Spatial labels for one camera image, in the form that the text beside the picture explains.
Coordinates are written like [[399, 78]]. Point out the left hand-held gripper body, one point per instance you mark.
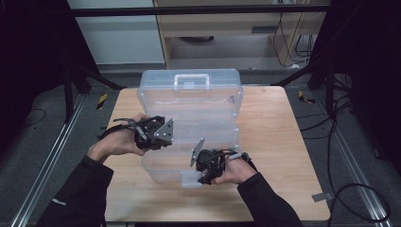
[[154, 134]]

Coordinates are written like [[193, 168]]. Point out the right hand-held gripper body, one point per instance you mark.
[[209, 160]]

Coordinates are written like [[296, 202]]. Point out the clear plastic storage box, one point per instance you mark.
[[189, 104]]

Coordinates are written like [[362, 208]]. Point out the person's right hand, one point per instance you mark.
[[236, 171]]

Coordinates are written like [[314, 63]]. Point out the person's left hand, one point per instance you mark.
[[116, 142]]

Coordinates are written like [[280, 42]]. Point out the yellow black striped floor tape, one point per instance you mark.
[[101, 101], [304, 97]]

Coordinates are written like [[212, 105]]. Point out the black metal stand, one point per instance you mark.
[[67, 94], [329, 91]]

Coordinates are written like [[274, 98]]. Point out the white cabinet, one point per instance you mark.
[[119, 38]]

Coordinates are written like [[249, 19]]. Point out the grey tape piece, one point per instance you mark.
[[321, 197]]

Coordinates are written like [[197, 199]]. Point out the wooden shelf unit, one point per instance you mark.
[[220, 28]]

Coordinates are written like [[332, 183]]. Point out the black curtain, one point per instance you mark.
[[372, 63], [31, 63]]

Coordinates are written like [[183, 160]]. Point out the aluminium floor rail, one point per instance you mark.
[[347, 154], [47, 170]]

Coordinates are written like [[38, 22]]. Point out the black horizontal frame bar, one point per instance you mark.
[[189, 10]]

